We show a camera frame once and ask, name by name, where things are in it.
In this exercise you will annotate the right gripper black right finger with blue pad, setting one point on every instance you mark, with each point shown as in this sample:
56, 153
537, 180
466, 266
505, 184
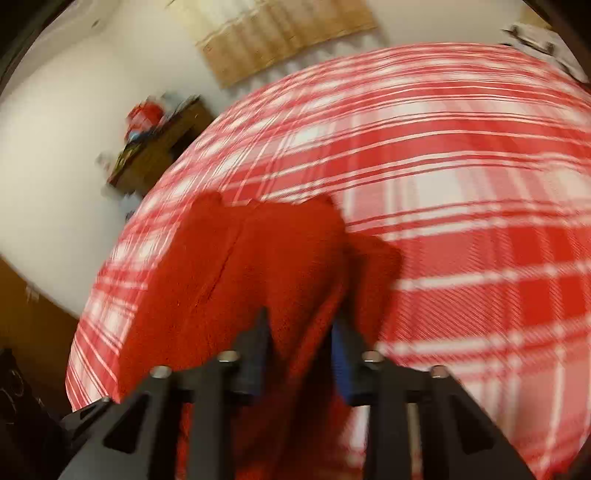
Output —
419, 421

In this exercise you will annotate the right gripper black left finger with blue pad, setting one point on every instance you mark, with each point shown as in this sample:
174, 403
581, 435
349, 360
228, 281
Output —
139, 437

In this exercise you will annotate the red knitted sweater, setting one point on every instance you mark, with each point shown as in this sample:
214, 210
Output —
297, 262

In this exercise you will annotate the brown wooden door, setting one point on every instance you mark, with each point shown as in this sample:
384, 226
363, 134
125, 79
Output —
40, 334

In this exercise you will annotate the red white plaid bedsheet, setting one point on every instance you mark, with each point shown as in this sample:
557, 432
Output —
473, 159

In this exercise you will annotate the dark wooden desk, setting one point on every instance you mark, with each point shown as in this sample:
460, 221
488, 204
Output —
142, 162

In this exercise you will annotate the red gift box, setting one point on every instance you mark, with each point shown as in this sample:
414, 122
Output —
143, 117

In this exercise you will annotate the grey patterned pillow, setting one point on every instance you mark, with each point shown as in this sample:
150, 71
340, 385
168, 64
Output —
546, 45

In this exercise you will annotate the beige patterned curtain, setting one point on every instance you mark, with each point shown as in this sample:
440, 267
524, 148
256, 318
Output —
239, 39

